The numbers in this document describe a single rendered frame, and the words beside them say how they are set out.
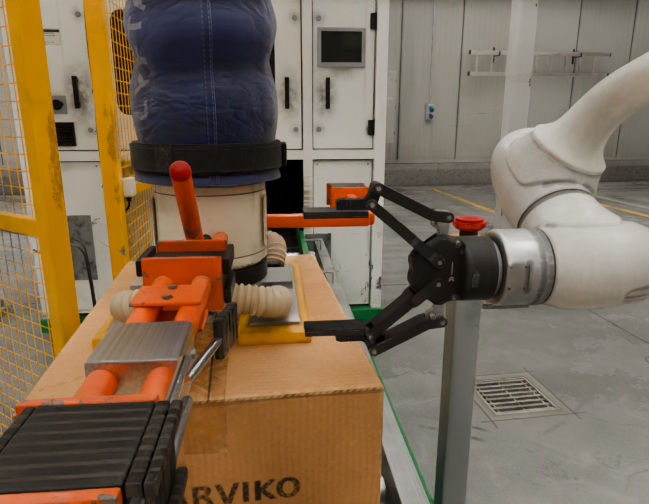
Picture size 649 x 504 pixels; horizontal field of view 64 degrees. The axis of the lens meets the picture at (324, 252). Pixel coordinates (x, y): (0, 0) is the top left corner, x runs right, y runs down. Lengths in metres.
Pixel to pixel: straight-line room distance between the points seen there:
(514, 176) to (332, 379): 0.35
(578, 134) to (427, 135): 9.17
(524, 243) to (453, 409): 0.71
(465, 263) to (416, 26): 9.34
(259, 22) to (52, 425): 0.59
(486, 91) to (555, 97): 1.37
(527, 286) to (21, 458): 0.50
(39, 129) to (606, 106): 1.09
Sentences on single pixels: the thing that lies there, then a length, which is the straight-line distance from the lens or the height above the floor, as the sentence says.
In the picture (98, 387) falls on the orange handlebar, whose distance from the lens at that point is 0.37.
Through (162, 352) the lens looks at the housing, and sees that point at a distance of 0.38.
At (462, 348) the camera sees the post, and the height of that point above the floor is 0.76.
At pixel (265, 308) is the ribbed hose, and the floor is 1.01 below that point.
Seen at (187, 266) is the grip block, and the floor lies 1.10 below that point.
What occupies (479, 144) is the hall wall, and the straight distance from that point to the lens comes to 10.27.
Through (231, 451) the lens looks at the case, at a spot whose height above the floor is 0.88.
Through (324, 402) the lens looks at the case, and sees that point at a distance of 0.62.
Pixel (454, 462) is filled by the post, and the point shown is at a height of 0.47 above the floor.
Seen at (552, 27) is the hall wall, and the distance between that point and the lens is 10.95.
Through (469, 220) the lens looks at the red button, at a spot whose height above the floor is 1.04.
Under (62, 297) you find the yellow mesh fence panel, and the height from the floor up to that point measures 0.83.
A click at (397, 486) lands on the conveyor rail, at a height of 0.59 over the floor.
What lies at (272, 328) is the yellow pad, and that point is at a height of 0.97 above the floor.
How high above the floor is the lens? 1.25
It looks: 15 degrees down
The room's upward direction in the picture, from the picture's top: straight up
